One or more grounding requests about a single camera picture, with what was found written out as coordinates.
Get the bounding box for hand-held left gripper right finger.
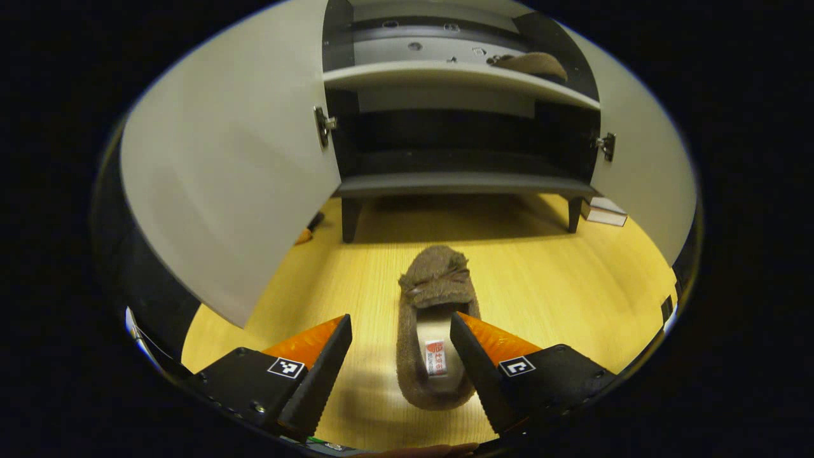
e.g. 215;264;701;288
450;311;617;436

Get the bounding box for penguin plush toy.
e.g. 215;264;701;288
294;212;325;246

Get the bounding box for grey cabinet door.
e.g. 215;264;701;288
560;29;698;267
120;0;342;328

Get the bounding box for brown plush shoe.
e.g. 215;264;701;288
396;245;482;411
491;52;569;82

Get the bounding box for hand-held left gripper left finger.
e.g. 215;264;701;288
184;314;354;441

